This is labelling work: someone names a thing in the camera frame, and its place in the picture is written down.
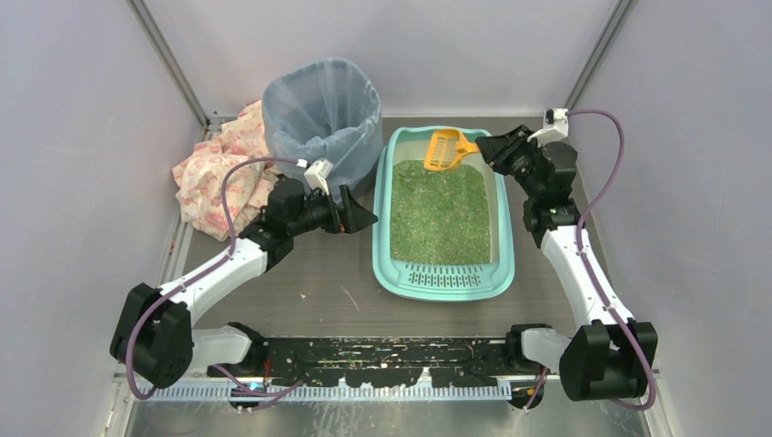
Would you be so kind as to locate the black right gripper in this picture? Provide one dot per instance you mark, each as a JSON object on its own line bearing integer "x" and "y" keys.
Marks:
{"x": 503, "y": 148}

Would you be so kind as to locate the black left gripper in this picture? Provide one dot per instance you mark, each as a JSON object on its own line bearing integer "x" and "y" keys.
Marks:
{"x": 338, "y": 209}

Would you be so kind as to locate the orange litter scoop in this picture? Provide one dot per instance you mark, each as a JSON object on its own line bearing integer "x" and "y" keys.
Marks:
{"x": 447, "y": 149}

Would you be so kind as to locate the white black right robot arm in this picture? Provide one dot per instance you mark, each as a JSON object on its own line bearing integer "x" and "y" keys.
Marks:
{"x": 610, "y": 356}

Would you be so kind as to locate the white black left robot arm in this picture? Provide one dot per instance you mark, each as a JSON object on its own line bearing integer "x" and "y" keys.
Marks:
{"x": 156, "y": 336}

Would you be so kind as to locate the green cat litter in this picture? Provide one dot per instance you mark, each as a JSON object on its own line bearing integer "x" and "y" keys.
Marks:
{"x": 439, "y": 217}

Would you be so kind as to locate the teal litter box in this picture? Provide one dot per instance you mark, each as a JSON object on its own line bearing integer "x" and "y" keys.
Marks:
{"x": 458, "y": 283}

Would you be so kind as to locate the bin with blue bag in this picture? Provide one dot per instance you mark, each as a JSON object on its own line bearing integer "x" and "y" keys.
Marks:
{"x": 328, "y": 109}

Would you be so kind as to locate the pink patterned cloth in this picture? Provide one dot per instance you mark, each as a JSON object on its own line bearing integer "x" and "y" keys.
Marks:
{"x": 199, "y": 177}

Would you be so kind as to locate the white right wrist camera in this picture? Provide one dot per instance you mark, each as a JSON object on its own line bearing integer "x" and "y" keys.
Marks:
{"x": 555, "y": 127}

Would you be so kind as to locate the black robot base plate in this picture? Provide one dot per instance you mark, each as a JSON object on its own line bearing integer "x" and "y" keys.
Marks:
{"x": 385, "y": 362}

